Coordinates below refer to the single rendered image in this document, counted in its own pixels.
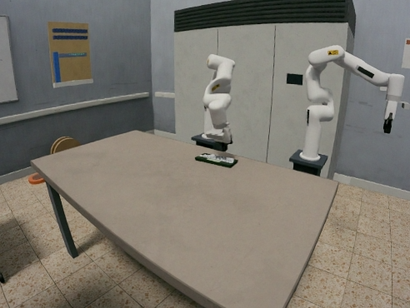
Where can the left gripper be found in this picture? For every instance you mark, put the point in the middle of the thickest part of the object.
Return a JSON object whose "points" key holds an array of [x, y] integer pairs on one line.
{"points": [[389, 113]]}

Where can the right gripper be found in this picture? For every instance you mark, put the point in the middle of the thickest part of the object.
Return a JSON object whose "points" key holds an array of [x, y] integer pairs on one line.
{"points": [[228, 137]]}

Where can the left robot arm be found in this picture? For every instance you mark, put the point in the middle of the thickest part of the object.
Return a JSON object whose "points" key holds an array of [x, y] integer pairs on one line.
{"points": [[317, 94]]}

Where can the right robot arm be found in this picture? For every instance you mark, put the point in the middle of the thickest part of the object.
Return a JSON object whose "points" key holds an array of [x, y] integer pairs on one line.
{"points": [[218, 103]]}

